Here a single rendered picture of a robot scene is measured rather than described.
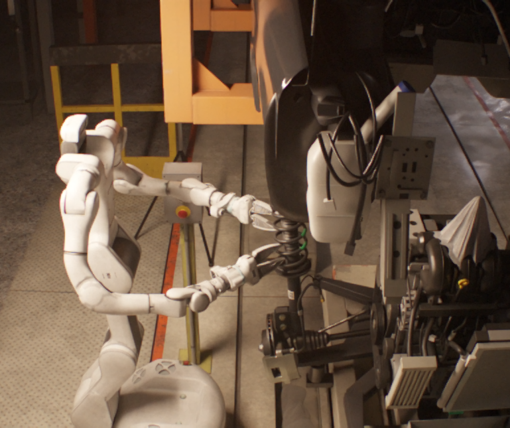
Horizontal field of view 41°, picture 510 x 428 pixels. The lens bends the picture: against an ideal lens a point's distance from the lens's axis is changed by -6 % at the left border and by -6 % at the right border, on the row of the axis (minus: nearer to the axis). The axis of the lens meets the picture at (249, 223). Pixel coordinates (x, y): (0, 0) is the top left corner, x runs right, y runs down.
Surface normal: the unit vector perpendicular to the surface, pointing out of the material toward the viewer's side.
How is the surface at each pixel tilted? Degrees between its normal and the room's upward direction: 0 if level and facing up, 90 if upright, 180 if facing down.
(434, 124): 0
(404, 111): 90
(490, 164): 0
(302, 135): 90
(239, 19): 90
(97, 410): 90
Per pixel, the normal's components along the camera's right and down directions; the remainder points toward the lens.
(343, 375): 0.00, -0.83
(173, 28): -0.01, 0.56
